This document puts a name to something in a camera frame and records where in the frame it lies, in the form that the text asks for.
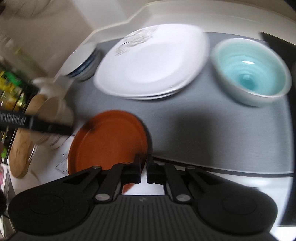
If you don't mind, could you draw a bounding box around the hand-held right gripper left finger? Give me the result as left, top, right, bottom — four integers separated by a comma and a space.
62, 154, 142, 203

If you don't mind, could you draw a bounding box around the white lined paper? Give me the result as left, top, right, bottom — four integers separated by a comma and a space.
54, 151, 70, 175

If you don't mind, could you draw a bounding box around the dark cooktop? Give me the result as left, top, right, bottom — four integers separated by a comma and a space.
261, 32, 296, 70

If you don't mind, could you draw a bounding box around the blue striped white bowl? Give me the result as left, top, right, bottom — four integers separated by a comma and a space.
62, 43, 101, 81

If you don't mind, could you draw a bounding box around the black rack with bottles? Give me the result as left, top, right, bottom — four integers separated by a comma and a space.
0, 35, 39, 163

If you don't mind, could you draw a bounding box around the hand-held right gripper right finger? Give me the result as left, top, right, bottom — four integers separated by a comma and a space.
147, 154, 223, 203

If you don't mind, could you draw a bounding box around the white patterned bowl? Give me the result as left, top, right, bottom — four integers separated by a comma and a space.
35, 132, 70, 151

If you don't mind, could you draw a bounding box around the teal glazed bowl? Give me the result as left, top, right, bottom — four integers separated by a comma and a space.
210, 38, 292, 107

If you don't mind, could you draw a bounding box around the white printed square plate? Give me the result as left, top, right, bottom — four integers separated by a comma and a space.
94, 24, 210, 98

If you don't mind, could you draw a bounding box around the round wooden board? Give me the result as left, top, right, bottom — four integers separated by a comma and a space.
9, 127, 35, 179

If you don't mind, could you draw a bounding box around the grey drying mat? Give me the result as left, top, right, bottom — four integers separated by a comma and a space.
55, 31, 295, 178

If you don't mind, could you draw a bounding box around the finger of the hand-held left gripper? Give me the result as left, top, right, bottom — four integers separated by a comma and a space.
30, 115, 73, 137

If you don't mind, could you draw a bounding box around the plain white plate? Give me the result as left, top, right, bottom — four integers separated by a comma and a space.
125, 76, 193, 101

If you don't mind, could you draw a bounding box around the beige ceramic cup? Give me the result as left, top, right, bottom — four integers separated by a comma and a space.
35, 97, 74, 127

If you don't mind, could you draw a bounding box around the orange round plate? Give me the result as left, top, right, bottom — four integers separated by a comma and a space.
68, 110, 148, 194

